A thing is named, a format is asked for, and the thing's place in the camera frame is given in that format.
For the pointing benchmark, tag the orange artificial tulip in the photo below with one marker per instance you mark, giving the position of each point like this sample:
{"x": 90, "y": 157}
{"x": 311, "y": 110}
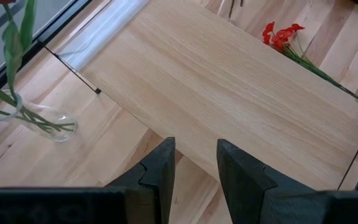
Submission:
{"x": 42, "y": 124}

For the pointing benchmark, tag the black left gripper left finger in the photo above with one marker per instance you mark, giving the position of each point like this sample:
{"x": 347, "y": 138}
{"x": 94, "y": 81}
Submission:
{"x": 154, "y": 186}

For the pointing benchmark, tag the large red flower bunch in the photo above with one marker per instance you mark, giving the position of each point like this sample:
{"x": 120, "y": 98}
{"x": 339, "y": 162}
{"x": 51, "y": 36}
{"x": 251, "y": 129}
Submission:
{"x": 280, "y": 35}

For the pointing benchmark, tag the black aluminium table frame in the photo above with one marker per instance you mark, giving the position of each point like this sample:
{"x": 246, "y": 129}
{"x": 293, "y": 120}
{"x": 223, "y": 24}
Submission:
{"x": 61, "y": 19}

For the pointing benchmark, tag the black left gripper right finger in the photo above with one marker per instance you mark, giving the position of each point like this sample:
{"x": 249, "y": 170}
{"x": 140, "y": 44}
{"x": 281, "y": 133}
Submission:
{"x": 244, "y": 186}

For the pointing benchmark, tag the clear glass vase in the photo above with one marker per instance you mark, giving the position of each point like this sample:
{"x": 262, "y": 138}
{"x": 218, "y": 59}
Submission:
{"x": 61, "y": 130}
{"x": 225, "y": 17}

